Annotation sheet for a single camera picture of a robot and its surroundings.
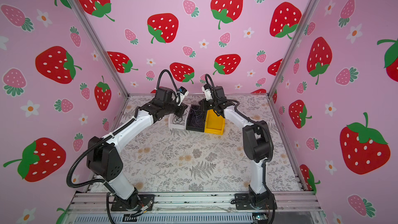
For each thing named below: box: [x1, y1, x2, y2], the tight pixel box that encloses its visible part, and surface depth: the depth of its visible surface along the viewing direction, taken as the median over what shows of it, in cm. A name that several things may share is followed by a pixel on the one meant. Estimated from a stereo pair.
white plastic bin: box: [167, 113, 188, 130], surface depth 103 cm
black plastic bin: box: [186, 104, 207, 133], surface depth 100 cm
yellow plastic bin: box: [204, 109, 226, 136], surface depth 99 cm
